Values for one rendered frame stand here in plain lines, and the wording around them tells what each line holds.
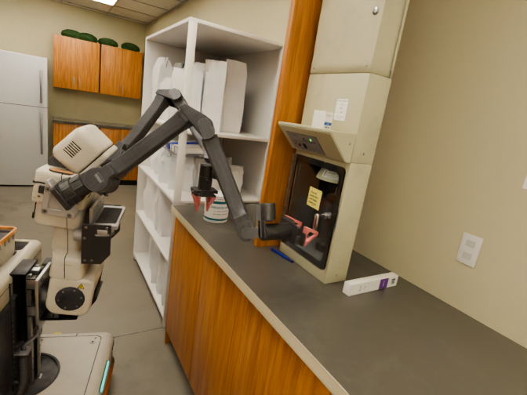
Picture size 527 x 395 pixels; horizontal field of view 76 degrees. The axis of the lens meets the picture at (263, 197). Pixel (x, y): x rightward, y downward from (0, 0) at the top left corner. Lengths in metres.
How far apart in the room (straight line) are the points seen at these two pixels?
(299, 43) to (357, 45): 0.29
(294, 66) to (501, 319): 1.20
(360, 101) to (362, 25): 0.25
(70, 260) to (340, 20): 1.34
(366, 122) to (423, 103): 0.42
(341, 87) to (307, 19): 0.36
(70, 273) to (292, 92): 1.13
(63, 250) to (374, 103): 1.27
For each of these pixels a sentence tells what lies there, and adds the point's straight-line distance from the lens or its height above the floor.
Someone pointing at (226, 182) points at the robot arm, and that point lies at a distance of 1.12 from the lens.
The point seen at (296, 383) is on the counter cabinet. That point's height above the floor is 0.78.
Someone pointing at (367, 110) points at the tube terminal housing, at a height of 1.59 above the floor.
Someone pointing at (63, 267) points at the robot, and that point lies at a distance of 1.50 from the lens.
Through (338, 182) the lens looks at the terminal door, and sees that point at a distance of 1.23.
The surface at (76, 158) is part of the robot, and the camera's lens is 1.36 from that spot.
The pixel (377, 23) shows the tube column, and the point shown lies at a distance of 1.26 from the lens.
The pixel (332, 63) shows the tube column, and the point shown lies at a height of 1.74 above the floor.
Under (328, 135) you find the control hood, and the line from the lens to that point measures 1.14.
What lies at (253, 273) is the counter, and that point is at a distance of 1.31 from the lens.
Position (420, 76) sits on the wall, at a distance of 1.64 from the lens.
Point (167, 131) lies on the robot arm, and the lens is 1.18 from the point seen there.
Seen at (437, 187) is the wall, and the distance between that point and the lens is 1.52.
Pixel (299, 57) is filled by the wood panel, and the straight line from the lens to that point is 1.49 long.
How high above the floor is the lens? 1.53
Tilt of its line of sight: 14 degrees down
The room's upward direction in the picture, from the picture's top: 9 degrees clockwise
